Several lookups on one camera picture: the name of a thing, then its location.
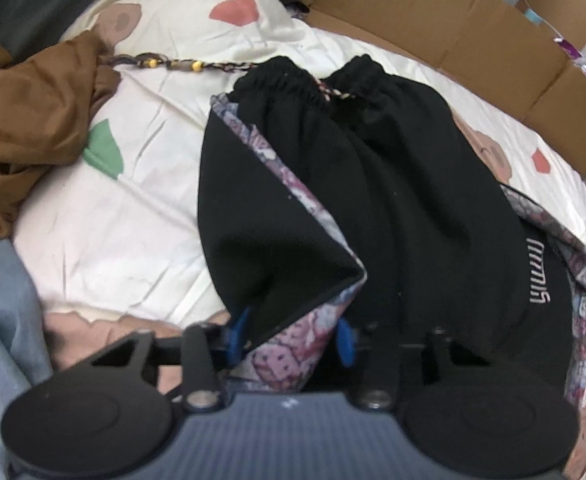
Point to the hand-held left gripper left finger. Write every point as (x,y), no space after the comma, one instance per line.
(237,332)

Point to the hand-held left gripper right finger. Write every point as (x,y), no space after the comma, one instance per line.
(346,342)

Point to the black shorts with bear-print trim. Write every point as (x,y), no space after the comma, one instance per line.
(398,200)

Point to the cream printed bedsheet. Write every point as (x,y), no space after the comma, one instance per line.
(138,210)

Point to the brown garment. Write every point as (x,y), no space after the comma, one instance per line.
(28,125)

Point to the brown cardboard sheet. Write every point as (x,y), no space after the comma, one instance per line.
(438,15)

